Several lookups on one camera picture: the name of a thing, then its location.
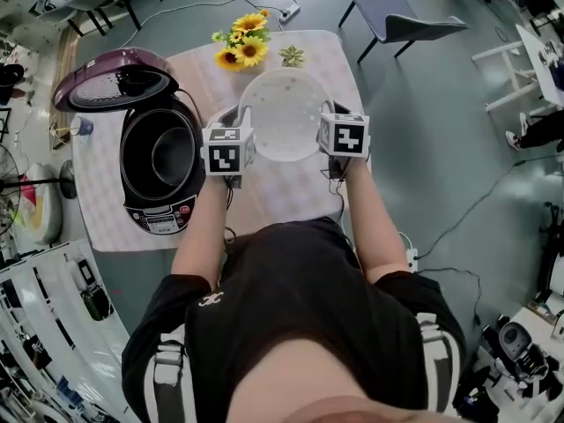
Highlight dark purple rice cooker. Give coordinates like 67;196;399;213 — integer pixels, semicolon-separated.
51;46;208;237

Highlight white shelving unit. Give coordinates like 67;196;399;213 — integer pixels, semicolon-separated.
0;238;131;423

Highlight dark green case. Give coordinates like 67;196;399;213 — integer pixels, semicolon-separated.
80;286;112;322

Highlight person's right forearm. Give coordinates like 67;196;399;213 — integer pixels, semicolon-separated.
341;159;412;286

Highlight grey padded chair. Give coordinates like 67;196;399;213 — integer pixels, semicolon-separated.
338;0;471;64

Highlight blue mug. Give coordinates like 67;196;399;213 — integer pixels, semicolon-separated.
70;115;95;143

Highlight dark metal pot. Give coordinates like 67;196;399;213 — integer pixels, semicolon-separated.
121;110;197;197

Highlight small potted succulent plant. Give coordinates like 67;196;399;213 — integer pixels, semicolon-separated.
278;44;307;69

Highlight white steamer tray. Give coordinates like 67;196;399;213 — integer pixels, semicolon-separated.
237;67;337;164

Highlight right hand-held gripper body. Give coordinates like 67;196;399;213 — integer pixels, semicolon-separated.
315;111;371;159

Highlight black standing fan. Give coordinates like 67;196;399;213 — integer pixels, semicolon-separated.
0;142;79;237

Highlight sunflower bouquet in white vase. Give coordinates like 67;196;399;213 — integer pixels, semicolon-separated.
211;9;272;73

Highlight white desk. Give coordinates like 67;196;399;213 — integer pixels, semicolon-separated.
471;23;564;115

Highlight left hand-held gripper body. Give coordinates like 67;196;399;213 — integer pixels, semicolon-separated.
200;122;257;177

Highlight person's left forearm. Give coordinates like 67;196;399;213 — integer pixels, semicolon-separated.
170;173;233;291

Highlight grey armchair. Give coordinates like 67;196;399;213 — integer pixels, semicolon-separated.
37;0;143;38

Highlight checkered tablecloth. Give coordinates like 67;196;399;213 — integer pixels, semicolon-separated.
70;28;375;255

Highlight person's body in black shirt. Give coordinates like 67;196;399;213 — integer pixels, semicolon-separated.
121;217;469;423

